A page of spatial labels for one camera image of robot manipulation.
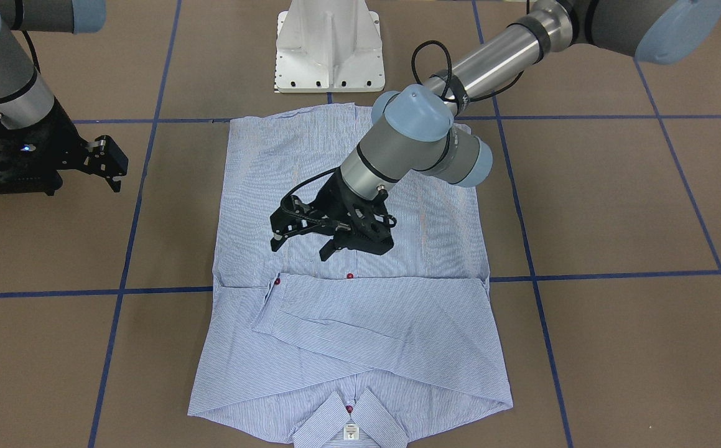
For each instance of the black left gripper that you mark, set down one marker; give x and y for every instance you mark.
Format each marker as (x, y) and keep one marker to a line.
(331, 198)

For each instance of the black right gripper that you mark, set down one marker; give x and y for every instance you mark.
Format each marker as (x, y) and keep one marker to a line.
(60, 138)

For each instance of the blue striped button shirt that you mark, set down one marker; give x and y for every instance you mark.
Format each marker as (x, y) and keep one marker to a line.
(359, 350)

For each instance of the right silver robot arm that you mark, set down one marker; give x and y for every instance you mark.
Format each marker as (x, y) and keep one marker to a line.
(25, 97)

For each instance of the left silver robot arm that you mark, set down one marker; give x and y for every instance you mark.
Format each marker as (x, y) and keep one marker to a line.
(413, 129)

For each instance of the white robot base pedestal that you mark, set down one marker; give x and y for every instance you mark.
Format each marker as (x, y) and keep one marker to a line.
(329, 47)

